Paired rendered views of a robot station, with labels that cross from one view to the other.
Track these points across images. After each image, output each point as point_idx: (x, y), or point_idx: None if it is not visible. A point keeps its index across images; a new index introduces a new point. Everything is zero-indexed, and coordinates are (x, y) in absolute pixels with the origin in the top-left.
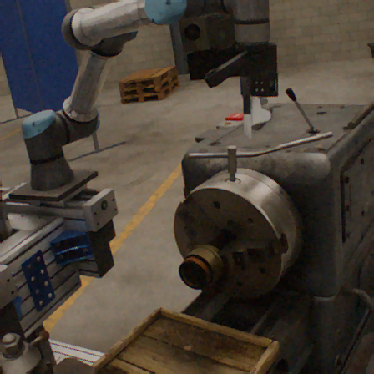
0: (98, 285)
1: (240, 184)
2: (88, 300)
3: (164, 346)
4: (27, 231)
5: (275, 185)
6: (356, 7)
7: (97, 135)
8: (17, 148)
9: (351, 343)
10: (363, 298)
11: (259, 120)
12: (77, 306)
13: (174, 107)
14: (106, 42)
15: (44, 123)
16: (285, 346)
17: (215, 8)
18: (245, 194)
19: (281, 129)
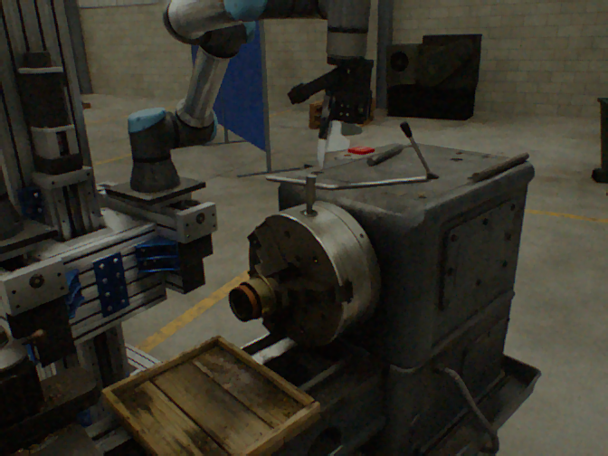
0: (223, 307)
1: (315, 218)
2: (207, 321)
3: (204, 379)
4: (112, 230)
5: (356, 227)
6: (601, 53)
7: (273, 156)
8: (189, 154)
9: (441, 432)
10: (455, 382)
11: (335, 148)
12: (193, 326)
13: (362, 141)
14: (213, 39)
15: (150, 120)
16: (335, 412)
17: (310, 10)
18: (313, 229)
19: (397, 170)
